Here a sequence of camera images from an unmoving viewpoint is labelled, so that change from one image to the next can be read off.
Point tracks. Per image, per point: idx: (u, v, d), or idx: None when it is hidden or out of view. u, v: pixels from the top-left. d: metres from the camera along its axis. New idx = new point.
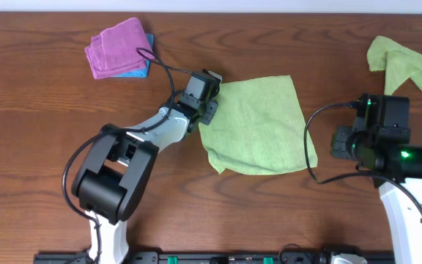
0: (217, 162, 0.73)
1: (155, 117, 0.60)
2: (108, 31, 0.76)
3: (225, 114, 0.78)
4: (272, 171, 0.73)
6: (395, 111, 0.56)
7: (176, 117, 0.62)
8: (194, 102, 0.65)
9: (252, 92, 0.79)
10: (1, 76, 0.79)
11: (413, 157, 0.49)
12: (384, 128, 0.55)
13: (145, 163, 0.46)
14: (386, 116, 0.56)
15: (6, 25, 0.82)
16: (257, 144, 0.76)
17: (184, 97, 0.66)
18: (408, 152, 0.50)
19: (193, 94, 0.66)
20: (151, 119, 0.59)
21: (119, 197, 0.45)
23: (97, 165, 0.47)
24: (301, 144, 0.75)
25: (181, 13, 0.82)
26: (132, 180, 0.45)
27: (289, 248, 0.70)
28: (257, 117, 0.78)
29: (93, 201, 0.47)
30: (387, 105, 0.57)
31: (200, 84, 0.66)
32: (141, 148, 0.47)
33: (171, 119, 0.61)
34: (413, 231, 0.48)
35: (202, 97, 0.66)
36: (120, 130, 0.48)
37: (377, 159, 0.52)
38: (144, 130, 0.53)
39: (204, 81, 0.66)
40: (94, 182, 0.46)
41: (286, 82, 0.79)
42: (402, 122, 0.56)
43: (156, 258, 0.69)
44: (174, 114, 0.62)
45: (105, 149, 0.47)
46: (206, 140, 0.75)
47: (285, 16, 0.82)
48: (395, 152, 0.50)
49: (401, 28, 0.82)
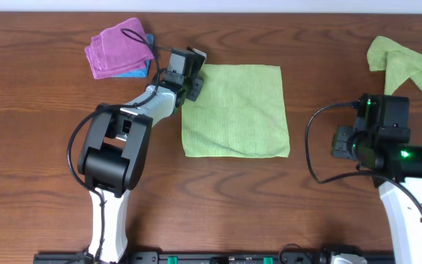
0: (189, 141, 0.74)
1: (144, 94, 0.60)
2: (108, 31, 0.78)
3: (209, 93, 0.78)
4: (242, 154, 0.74)
6: (395, 111, 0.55)
7: (164, 93, 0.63)
8: (177, 78, 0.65)
9: (240, 77, 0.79)
10: (2, 77, 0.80)
11: (413, 157, 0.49)
12: (383, 128, 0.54)
13: (143, 134, 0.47)
14: (386, 116, 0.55)
15: (6, 26, 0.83)
16: (235, 125, 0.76)
17: (167, 75, 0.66)
18: (408, 152, 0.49)
19: (175, 71, 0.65)
20: (141, 97, 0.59)
21: (122, 168, 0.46)
23: (98, 141, 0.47)
24: (277, 133, 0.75)
25: (181, 13, 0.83)
26: (133, 152, 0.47)
27: (290, 248, 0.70)
28: (239, 101, 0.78)
29: (99, 177, 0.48)
30: (387, 105, 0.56)
31: (180, 60, 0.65)
32: (135, 121, 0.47)
33: (159, 94, 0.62)
34: (413, 230, 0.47)
35: (185, 72, 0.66)
36: (113, 107, 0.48)
37: (376, 159, 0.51)
38: (135, 106, 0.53)
39: (184, 56, 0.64)
40: (97, 159, 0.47)
41: (275, 72, 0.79)
42: (402, 122, 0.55)
43: (156, 258, 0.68)
44: (160, 90, 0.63)
45: (102, 126, 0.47)
46: (186, 117, 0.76)
47: (283, 17, 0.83)
48: (395, 152, 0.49)
49: (400, 29, 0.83)
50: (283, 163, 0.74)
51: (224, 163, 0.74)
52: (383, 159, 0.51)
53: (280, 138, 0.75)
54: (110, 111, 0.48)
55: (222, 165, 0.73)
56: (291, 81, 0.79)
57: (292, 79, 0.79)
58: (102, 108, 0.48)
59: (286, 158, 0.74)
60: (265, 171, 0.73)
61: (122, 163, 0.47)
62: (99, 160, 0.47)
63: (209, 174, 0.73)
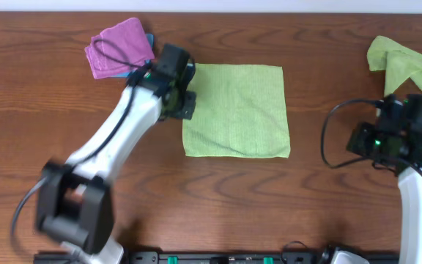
0: (189, 141, 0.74)
1: (110, 126, 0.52)
2: (108, 31, 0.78)
3: (209, 92, 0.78)
4: (242, 154, 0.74)
6: None
7: (143, 107, 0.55)
8: (169, 72, 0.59)
9: (242, 77, 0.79)
10: (1, 77, 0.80)
11: None
12: (415, 124, 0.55)
13: (97, 204, 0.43)
14: (421, 114, 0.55)
15: (6, 25, 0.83)
16: (236, 126, 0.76)
17: (157, 67, 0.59)
18: None
19: (166, 65, 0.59)
20: (105, 131, 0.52)
21: (81, 236, 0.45)
23: (48, 210, 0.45)
24: (278, 134, 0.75)
25: (181, 13, 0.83)
26: (89, 224, 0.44)
27: (289, 248, 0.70)
28: (241, 101, 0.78)
29: (59, 239, 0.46)
30: None
31: (176, 52, 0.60)
32: (90, 188, 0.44)
33: (134, 114, 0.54)
34: None
35: (179, 67, 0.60)
36: (62, 172, 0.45)
37: (402, 147, 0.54)
38: (91, 158, 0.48)
39: (180, 50, 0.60)
40: (53, 225, 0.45)
41: (277, 72, 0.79)
42: None
43: (156, 258, 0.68)
44: (133, 111, 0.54)
45: (50, 196, 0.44)
46: None
47: (283, 16, 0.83)
48: (421, 141, 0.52)
49: (401, 28, 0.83)
50: (283, 163, 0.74)
51: (225, 163, 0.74)
52: (408, 148, 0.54)
53: (280, 138, 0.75)
54: (59, 177, 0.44)
55: (222, 165, 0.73)
56: (291, 81, 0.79)
57: (292, 79, 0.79)
58: (52, 174, 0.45)
59: (288, 158, 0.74)
60: (266, 171, 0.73)
61: (81, 232, 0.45)
62: (54, 227, 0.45)
63: (209, 174, 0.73)
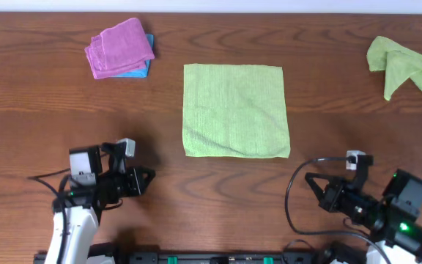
0: (188, 142, 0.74)
1: (54, 246, 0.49)
2: (108, 31, 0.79)
3: (209, 93, 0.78)
4: (242, 154, 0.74)
6: (413, 192, 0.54)
7: (80, 222, 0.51)
8: (86, 180, 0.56)
9: (242, 77, 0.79)
10: (1, 77, 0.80)
11: (412, 232, 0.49)
12: (396, 200, 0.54)
13: None
14: (403, 191, 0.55)
15: (6, 25, 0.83)
16: (236, 126, 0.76)
17: (73, 180, 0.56)
18: (409, 225, 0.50)
19: (82, 171, 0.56)
20: (50, 259, 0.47)
21: None
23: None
24: (278, 134, 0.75)
25: (180, 13, 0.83)
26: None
27: (289, 248, 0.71)
28: (241, 101, 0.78)
29: None
30: (408, 184, 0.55)
31: (82, 157, 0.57)
32: None
33: (73, 229, 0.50)
34: None
35: (94, 166, 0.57)
36: None
37: (377, 220, 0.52)
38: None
39: (86, 150, 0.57)
40: None
41: (277, 72, 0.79)
42: (417, 202, 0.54)
43: (156, 258, 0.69)
44: (72, 226, 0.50)
45: None
46: (186, 117, 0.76)
47: (283, 16, 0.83)
48: (395, 220, 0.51)
49: (401, 29, 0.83)
50: (283, 163, 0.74)
51: (224, 163, 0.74)
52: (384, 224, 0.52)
53: (280, 139, 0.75)
54: None
55: (222, 165, 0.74)
56: (292, 81, 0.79)
57: (292, 79, 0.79)
58: None
59: (288, 158, 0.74)
60: (265, 171, 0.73)
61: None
62: None
63: (209, 174, 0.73)
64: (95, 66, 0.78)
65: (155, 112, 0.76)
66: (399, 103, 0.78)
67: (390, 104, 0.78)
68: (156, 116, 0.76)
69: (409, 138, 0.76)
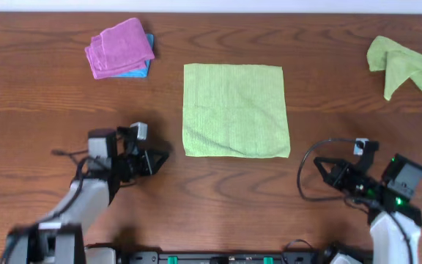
0: (188, 141, 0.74)
1: (67, 199, 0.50)
2: (108, 31, 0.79)
3: (209, 93, 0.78)
4: (242, 154, 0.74)
6: (409, 174, 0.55)
7: (94, 186, 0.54)
8: (104, 163, 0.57)
9: (242, 77, 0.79)
10: (1, 77, 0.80)
11: (405, 207, 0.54)
12: (392, 182, 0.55)
13: None
14: (400, 174, 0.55)
15: (6, 25, 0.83)
16: (236, 126, 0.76)
17: (91, 163, 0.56)
18: (401, 200, 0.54)
19: (99, 155, 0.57)
20: (61, 205, 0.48)
21: None
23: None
24: (278, 134, 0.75)
25: (180, 13, 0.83)
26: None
27: (290, 248, 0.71)
28: (241, 101, 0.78)
29: None
30: (404, 168, 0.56)
31: (101, 143, 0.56)
32: None
33: (86, 189, 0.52)
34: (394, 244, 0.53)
35: (110, 152, 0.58)
36: None
37: (373, 201, 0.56)
38: (58, 213, 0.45)
39: (104, 137, 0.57)
40: None
41: (277, 72, 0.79)
42: (412, 184, 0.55)
43: (156, 258, 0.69)
44: (86, 188, 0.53)
45: None
46: (186, 117, 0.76)
47: (284, 16, 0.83)
48: (391, 198, 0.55)
49: (401, 29, 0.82)
50: (283, 163, 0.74)
51: (224, 163, 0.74)
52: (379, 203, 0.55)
53: (280, 138, 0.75)
54: None
55: (222, 165, 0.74)
56: (291, 81, 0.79)
57: (292, 79, 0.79)
58: None
59: (288, 158, 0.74)
60: (265, 171, 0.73)
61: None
62: None
63: (209, 174, 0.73)
64: (96, 66, 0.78)
65: (155, 111, 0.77)
66: (399, 103, 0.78)
67: (390, 104, 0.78)
68: (156, 116, 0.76)
69: (409, 137, 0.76)
